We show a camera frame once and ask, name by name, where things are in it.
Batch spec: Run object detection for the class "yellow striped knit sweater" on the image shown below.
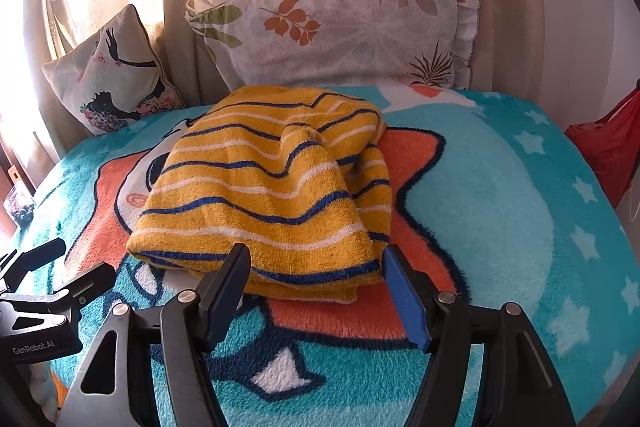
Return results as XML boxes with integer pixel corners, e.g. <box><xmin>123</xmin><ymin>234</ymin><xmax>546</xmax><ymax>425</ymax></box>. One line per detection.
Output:
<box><xmin>127</xmin><ymin>87</ymin><xmax>393</xmax><ymax>303</ymax></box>

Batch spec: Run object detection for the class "glass jar with stones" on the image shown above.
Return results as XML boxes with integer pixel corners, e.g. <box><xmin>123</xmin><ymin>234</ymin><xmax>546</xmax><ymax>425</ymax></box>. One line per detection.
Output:
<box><xmin>3</xmin><ymin>181</ymin><xmax>35</xmax><ymax>230</ymax></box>

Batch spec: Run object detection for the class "woman silhouette print cushion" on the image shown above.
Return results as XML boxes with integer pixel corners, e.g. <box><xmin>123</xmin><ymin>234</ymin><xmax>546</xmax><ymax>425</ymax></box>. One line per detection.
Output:
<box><xmin>41</xmin><ymin>4</ymin><xmax>183</xmax><ymax>135</ymax></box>

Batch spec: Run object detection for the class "red plastic bag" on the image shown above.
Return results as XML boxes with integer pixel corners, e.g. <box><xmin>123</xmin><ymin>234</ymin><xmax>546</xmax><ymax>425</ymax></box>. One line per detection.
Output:
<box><xmin>564</xmin><ymin>82</ymin><xmax>640</xmax><ymax>207</ymax></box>

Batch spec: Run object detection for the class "leaf print ruffled pillow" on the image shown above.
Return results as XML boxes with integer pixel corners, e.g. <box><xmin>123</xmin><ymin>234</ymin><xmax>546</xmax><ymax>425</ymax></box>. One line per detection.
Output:
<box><xmin>186</xmin><ymin>0</ymin><xmax>480</xmax><ymax>90</ymax></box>

